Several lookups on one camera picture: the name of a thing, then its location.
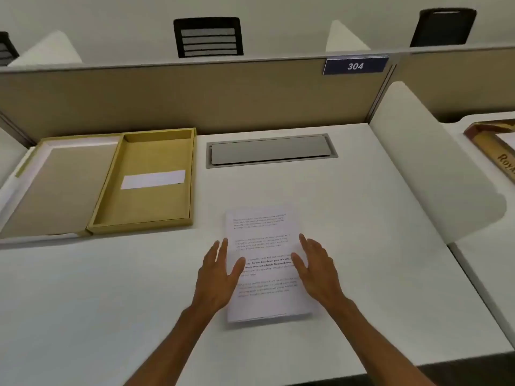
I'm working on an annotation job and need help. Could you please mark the person's right hand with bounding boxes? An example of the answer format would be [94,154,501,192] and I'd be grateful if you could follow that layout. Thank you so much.
[290,233,353,313]

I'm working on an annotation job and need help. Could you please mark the person's left hand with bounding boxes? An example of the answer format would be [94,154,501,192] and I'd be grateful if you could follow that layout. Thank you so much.
[191,237,247,317]

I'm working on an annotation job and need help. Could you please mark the stack of white printed papers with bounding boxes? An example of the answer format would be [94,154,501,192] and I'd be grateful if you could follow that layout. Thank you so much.
[224,203,319,324]

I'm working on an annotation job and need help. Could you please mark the yellow cardboard box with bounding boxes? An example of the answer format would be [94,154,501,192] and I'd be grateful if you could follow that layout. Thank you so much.
[86,127,198,236]

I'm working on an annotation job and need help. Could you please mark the yellow patterned box lid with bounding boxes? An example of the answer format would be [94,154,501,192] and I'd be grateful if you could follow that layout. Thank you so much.
[0,133,123,241]

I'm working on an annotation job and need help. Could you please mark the person's right forearm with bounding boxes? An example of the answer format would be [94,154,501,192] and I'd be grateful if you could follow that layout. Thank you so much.
[323,298,437,386]

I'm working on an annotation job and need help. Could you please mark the person's left forearm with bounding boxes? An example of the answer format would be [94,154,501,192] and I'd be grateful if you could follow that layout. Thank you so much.
[122,303,226,386]

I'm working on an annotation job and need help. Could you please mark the brown gold-trimmed box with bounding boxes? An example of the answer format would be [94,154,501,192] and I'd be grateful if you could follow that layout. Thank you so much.
[463,118,515,183]

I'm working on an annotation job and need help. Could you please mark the white paper strip label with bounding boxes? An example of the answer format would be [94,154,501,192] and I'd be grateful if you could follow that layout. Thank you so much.
[120,169,187,191]

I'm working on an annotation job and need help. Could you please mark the wide beige partition panel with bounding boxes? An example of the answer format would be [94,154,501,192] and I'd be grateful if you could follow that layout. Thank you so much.
[0,56,397,147]

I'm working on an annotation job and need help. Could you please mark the blue number sign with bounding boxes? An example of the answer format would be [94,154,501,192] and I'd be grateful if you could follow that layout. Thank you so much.
[322,56,390,76]

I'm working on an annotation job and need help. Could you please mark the black slatted mesh chair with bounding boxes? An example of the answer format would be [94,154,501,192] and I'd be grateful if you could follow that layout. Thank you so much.
[0,31,20,67]
[173,16,245,59]

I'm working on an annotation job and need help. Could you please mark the black solid-back chair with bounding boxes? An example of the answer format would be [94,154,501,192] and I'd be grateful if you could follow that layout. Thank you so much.
[409,8,478,48]

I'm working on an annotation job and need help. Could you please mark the grey desk cable hatch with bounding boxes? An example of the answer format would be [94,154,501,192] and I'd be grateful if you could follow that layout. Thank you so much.
[205,133,339,170]

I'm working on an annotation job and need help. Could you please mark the grey partition post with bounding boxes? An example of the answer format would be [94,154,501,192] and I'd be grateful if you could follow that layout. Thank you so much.
[365,63,398,124]
[0,111,36,147]

